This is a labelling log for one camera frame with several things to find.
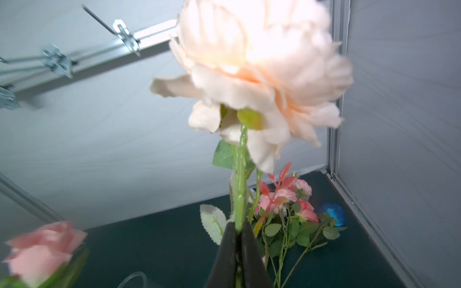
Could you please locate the small pink rose spray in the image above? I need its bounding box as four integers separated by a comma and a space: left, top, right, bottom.
249, 163, 347, 288

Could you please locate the large pink rose stem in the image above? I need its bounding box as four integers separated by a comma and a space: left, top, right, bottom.
150, 0, 354, 288

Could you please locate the blue rose stem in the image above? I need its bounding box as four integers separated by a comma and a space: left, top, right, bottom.
321, 203, 346, 227

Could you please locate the clear ribbed glass vase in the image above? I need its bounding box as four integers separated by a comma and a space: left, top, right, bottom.
117, 271, 162, 288

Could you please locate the aluminium crossbar rail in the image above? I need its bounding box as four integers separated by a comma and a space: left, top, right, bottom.
1, 20, 176, 103

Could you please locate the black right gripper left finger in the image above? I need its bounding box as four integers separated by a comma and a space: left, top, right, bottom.
204, 222, 238, 288

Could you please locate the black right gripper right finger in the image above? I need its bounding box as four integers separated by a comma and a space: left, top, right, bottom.
240, 222, 274, 288

